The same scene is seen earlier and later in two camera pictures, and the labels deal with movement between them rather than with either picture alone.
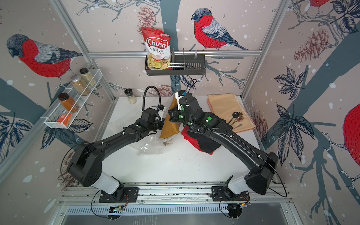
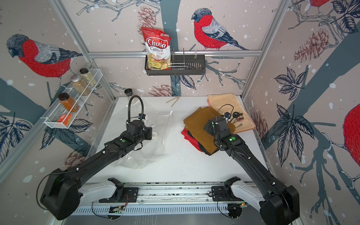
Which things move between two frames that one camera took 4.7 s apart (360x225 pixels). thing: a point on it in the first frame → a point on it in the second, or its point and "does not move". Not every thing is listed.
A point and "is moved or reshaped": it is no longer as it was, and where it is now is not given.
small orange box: x=65 y=119 does not move
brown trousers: x=171 y=128 is moved or reshaped
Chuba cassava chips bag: x=158 y=48 does not move
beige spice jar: x=80 y=85 does not move
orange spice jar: x=68 y=102 does not move
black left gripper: x=163 y=120 → x=149 y=130
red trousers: x=191 y=138 does not move
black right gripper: x=172 y=114 → x=209 y=128
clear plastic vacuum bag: x=152 y=143 is moved or reshaped
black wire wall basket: x=180 y=65 does not move
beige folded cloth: x=224 y=105 does not move
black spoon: x=235 y=115 does not move
